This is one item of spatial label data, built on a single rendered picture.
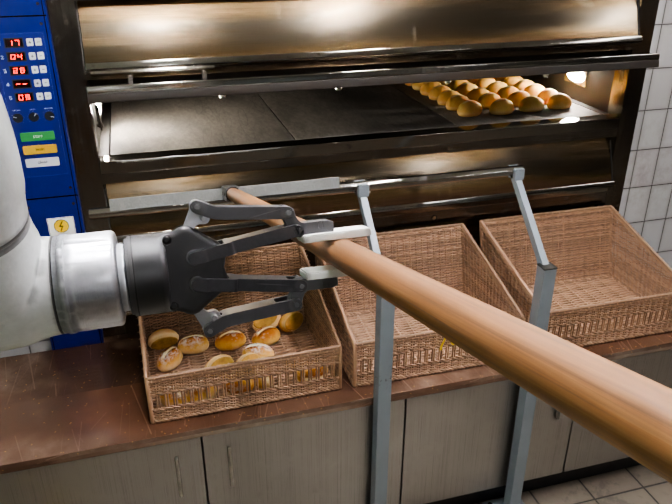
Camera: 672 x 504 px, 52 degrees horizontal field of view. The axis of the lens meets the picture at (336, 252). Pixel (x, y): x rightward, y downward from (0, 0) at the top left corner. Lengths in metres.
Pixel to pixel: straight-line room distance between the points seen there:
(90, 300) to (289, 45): 1.59
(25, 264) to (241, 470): 1.55
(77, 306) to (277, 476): 1.57
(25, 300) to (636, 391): 0.49
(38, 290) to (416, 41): 1.78
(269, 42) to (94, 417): 1.18
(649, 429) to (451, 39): 2.08
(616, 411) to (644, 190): 2.66
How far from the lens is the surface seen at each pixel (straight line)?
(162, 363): 2.17
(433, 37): 2.28
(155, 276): 0.63
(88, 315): 0.64
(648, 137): 2.85
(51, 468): 2.03
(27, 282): 0.62
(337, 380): 2.05
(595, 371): 0.30
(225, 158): 2.20
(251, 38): 2.12
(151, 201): 1.67
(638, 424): 0.28
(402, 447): 2.22
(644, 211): 2.98
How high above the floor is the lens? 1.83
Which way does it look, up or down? 26 degrees down
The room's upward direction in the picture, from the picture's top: straight up
